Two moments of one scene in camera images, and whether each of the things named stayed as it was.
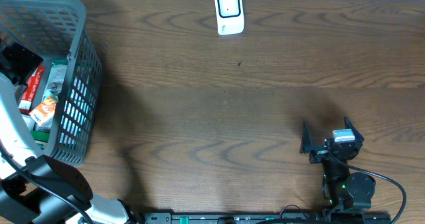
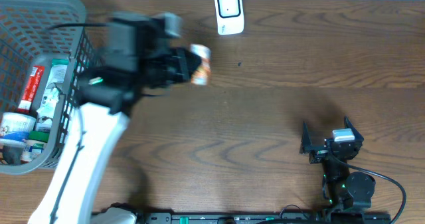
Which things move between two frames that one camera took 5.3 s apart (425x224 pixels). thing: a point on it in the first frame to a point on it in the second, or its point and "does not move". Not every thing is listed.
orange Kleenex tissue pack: [44, 112] to [202, 75]
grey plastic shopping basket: [54, 26] does not move
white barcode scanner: [230, 11] does not move
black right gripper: [319, 152] does not move
